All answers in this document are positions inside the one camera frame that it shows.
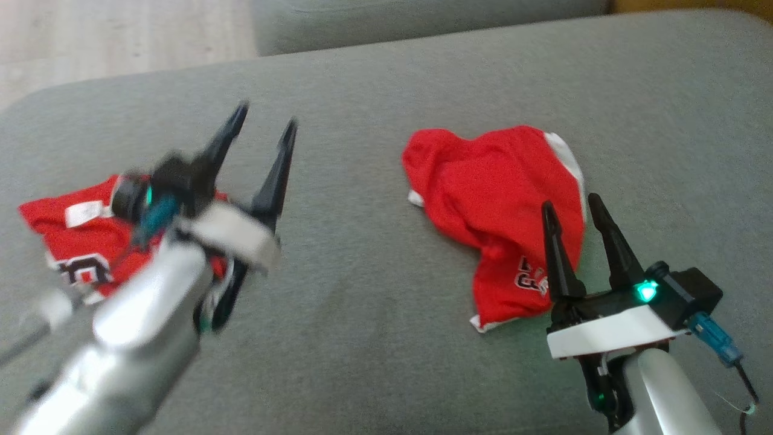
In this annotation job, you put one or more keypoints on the small grey sofa cushion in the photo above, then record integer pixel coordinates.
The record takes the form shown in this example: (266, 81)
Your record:
(410, 24)

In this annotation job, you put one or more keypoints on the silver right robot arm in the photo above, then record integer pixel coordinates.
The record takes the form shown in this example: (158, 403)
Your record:
(661, 393)

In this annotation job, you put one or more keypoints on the yellow wooden furniture panel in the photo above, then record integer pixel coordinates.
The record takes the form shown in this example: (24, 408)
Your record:
(694, 6)

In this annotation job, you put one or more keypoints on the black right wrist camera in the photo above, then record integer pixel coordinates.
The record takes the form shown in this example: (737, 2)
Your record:
(691, 293)

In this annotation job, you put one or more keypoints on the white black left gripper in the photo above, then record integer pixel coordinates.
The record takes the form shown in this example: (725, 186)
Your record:
(232, 235)

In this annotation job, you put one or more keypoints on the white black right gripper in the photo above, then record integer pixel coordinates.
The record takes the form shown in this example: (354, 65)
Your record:
(610, 335)

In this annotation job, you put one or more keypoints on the red shorts with white stripe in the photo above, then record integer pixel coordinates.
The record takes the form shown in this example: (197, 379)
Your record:
(483, 187)

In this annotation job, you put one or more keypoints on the red basketball jersey white trim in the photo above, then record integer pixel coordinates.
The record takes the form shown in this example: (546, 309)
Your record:
(78, 241)

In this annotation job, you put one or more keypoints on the large grey sofa seat cushion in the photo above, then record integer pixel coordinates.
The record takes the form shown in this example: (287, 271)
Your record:
(374, 272)

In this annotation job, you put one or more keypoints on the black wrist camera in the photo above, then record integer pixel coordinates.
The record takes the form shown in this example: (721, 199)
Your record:
(691, 293)
(128, 198)

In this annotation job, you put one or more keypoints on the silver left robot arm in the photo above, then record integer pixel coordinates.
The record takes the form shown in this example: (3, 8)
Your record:
(133, 338)

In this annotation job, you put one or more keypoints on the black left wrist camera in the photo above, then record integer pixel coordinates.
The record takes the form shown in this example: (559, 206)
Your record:
(128, 198)

